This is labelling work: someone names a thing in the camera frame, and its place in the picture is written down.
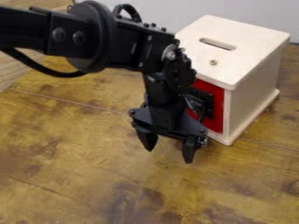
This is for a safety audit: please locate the red drawer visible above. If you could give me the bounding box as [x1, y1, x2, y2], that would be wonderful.
[192, 79, 224, 133]

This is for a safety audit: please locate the white wooden drawer cabinet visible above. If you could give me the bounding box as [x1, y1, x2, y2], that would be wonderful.
[176, 15, 289, 145]

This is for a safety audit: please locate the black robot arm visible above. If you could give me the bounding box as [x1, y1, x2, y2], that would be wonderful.
[0, 0, 208, 163]

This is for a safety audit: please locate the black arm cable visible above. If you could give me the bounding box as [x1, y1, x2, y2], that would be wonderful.
[1, 46, 89, 79]

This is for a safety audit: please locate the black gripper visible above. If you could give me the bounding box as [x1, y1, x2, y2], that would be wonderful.
[128, 90, 208, 164]

